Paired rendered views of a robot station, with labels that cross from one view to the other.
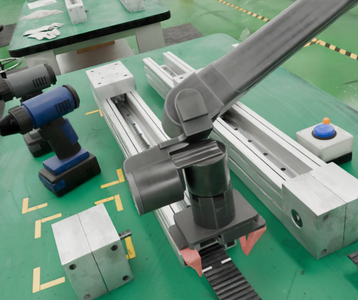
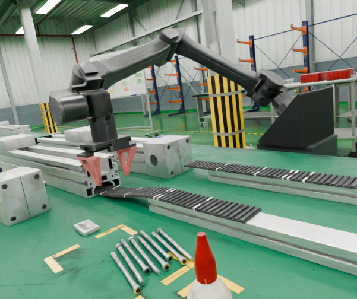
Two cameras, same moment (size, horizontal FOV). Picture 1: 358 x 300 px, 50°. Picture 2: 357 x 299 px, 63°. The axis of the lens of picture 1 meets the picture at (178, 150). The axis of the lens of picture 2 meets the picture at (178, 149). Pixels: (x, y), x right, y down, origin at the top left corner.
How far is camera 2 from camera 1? 0.41 m
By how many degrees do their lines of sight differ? 33
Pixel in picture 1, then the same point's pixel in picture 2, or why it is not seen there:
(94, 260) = (21, 184)
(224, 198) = (111, 119)
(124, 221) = not seen: hidden behind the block
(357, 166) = not seen: hidden behind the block
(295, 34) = (136, 57)
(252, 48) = (116, 59)
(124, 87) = (27, 142)
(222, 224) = (111, 137)
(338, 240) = (178, 166)
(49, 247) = not seen: outside the picture
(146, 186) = (65, 100)
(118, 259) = (38, 188)
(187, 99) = (86, 65)
